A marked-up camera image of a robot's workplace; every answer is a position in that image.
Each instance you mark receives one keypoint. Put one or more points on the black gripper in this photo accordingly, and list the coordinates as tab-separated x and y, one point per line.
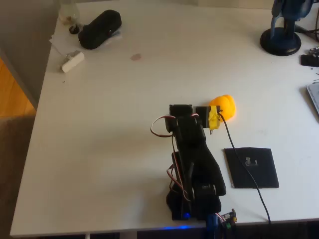
180	110

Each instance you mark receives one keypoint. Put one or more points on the yellow rubber duck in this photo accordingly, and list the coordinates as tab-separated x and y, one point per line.
225	107

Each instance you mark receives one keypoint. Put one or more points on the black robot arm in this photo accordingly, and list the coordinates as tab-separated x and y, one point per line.
194	149

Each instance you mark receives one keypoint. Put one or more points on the black square mat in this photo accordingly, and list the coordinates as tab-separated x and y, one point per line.
264	171

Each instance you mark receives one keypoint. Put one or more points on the motor controller board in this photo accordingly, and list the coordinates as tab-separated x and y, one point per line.
228	216

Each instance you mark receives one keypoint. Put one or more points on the blue microphone on round stand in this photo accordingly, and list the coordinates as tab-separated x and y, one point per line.
280	42

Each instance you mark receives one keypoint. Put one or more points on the blue table clamp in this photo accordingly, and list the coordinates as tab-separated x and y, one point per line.
212	222

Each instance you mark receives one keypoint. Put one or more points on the silver laptop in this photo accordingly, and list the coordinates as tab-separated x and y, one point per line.
314	95

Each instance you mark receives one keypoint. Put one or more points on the black flat device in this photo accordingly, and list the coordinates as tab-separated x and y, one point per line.
310	60

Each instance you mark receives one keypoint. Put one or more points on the small electronics board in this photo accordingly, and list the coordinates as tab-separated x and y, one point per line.
314	50

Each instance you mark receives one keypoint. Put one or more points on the black zipped case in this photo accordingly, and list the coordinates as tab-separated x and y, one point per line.
99	30

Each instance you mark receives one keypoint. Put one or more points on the white charger block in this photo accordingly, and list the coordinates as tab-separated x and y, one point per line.
73	61

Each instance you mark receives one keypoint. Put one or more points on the small black round cap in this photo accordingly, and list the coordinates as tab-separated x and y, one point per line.
74	30

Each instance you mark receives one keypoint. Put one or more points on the white paper sheets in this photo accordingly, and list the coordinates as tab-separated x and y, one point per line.
62	42

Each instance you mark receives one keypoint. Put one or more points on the small glass jar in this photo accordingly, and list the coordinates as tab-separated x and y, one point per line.
68	12

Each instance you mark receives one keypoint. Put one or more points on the camera wrapped in yellow tape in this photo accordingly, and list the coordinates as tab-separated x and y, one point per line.
213	119

